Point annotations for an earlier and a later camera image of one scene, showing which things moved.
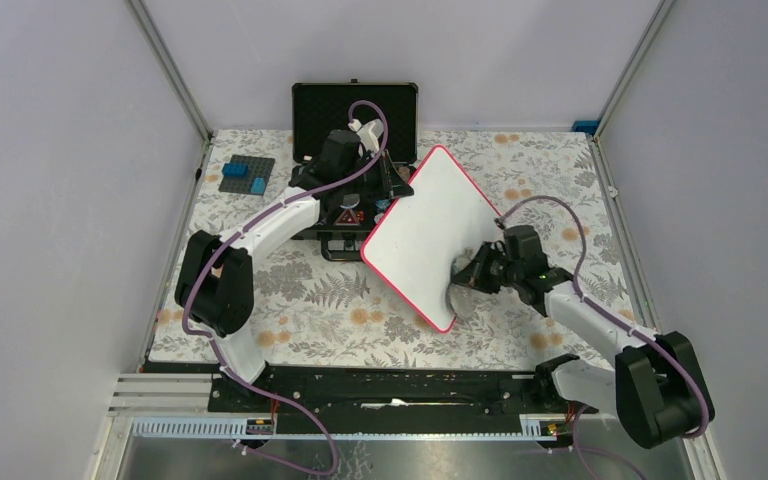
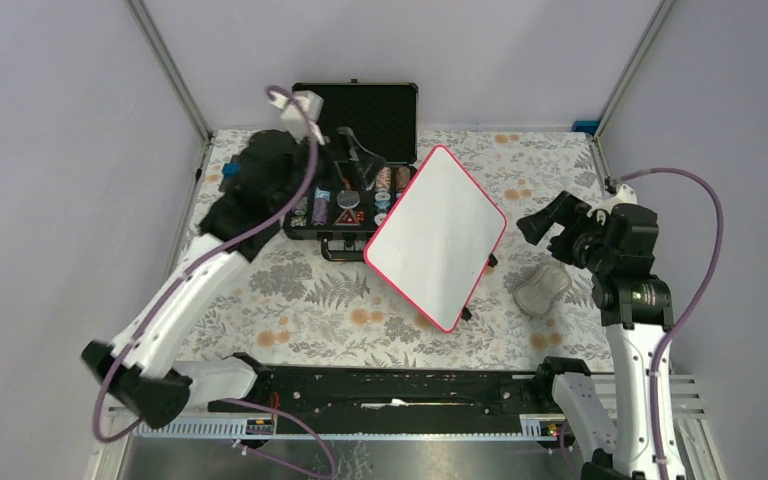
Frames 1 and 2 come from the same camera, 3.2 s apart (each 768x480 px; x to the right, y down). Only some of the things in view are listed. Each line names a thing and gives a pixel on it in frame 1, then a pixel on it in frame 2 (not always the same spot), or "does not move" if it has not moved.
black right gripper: (474, 272) -> (570, 212)
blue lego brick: (235, 170) does not move
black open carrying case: (349, 219) does not move
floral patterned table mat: (315, 306) does not move
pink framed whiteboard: (438, 215) does not move
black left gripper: (392, 185) -> (357, 165)
